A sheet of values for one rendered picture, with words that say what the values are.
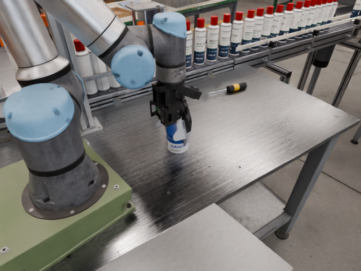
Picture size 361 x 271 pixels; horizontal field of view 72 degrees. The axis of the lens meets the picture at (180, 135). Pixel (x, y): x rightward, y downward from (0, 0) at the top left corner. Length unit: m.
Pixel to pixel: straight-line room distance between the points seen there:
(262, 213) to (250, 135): 0.65
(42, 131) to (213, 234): 0.42
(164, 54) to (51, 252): 0.48
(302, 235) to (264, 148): 0.95
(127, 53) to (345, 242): 1.63
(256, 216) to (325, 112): 0.64
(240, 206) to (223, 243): 0.84
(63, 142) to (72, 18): 0.22
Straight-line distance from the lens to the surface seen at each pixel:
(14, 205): 0.67
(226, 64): 1.32
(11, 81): 1.31
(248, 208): 1.45
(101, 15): 0.45
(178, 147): 0.77
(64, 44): 0.82
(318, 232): 1.78
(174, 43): 0.60
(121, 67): 0.44
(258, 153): 0.83
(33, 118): 0.50
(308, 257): 1.67
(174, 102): 0.68
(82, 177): 0.58
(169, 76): 0.62
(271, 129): 0.95
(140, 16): 1.19
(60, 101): 0.51
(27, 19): 0.60
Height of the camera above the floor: 1.37
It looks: 39 degrees down
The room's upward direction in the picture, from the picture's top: straight up
